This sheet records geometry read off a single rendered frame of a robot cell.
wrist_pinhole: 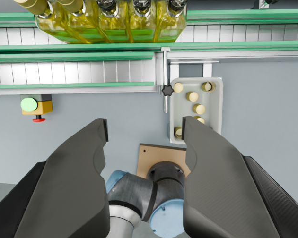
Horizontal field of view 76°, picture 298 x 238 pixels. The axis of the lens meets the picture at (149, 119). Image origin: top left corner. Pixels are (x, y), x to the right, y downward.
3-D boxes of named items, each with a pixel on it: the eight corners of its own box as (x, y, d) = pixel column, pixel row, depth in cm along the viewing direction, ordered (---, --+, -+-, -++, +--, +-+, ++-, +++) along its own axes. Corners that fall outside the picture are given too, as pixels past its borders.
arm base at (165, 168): (186, 194, 76) (190, 212, 66) (148, 197, 76) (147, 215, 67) (184, 159, 72) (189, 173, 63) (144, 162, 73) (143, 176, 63)
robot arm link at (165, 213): (177, 214, 66) (183, 249, 53) (141, 202, 66) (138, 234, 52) (190, 185, 64) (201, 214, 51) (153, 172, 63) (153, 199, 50)
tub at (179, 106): (214, 77, 70) (223, 76, 61) (212, 137, 74) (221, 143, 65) (167, 78, 70) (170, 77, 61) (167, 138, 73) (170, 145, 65)
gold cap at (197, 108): (201, 113, 71) (205, 114, 66) (192, 113, 70) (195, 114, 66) (202, 103, 70) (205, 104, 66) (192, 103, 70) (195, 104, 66)
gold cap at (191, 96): (195, 100, 70) (199, 101, 65) (186, 101, 70) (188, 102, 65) (195, 90, 69) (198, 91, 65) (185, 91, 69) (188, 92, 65)
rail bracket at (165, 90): (167, 52, 56) (174, 42, 43) (168, 109, 58) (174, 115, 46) (157, 52, 56) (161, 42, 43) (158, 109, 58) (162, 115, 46)
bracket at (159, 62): (165, 61, 63) (168, 58, 56) (165, 90, 64) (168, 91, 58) (154, 62, 63) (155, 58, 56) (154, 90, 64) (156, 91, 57)
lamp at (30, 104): (37, 97, 63) (31, 97, 60) (39, 111, 64) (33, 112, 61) (23, 97, 63) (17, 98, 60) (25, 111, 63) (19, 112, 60)
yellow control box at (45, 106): (51, 92, 70) (40, 93, 63) (53, 113, 71) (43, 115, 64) (32, 93, 70) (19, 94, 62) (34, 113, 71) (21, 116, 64)
